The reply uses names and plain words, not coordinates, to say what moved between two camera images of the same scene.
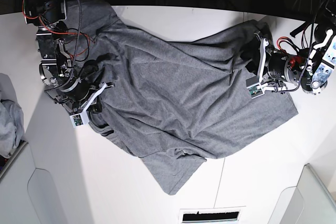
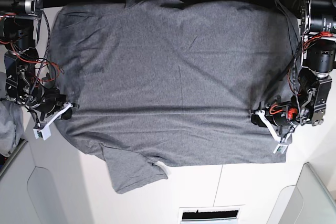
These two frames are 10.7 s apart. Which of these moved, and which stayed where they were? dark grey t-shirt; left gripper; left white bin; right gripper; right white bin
Moved: left gripper; right gripper; dark grey t-shirt
Stayed: left white bin; right white bin
